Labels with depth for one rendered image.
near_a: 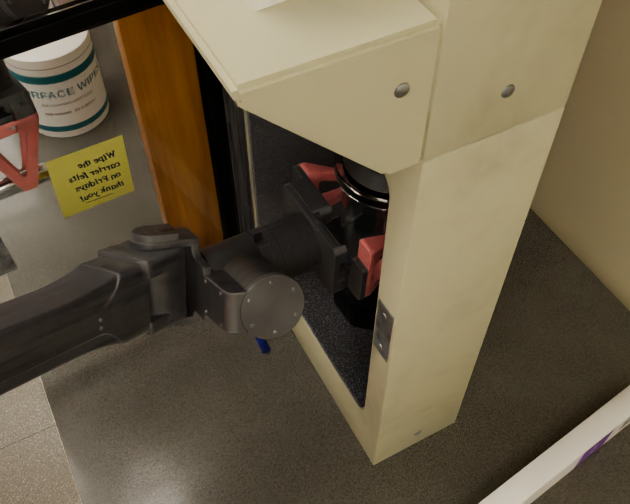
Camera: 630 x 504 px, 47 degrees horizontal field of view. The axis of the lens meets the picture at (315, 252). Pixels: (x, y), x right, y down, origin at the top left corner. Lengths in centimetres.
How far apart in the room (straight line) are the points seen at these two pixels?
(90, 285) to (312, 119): 28
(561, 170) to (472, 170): 59
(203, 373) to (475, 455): 33
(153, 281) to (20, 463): 140
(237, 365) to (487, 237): 43
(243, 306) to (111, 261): 12
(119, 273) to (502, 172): 30
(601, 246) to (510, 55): 65
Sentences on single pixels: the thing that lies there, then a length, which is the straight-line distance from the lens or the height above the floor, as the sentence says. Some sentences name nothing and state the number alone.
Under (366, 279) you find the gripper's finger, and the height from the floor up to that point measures 118.
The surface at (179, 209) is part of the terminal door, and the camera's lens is 82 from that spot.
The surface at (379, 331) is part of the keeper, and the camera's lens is 62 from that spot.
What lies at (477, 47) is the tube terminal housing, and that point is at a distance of 41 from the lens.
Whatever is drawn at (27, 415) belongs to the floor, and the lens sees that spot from 204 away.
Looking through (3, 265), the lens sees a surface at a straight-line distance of 76.
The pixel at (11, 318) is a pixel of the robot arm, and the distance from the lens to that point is 55.
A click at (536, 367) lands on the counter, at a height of 94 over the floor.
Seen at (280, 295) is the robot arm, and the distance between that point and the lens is 59.
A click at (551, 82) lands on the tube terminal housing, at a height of 144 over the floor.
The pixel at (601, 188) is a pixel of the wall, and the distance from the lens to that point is 101.
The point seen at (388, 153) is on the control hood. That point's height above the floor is 143.
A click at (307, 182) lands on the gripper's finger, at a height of 121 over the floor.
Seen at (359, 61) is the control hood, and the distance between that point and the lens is 36.
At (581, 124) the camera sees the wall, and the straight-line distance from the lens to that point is 100.
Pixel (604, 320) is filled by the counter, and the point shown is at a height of 94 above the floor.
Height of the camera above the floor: 172
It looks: 52 degrees down
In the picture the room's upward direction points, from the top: straight up
